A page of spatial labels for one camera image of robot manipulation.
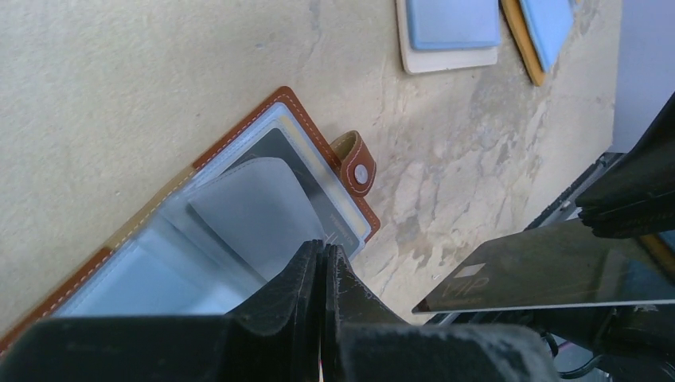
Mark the blue card white tray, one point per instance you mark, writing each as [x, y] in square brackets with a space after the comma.
[443, 35]

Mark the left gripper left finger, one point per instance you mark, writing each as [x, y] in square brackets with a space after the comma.
[272, 336]

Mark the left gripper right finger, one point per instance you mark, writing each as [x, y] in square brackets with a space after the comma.
[363, 340]

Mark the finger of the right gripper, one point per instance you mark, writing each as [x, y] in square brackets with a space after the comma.
[636, 196]

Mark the black VIP card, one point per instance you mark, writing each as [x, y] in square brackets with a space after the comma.
[560, 265]

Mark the tan leather card holder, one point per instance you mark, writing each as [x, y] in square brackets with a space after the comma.
[226, 224]

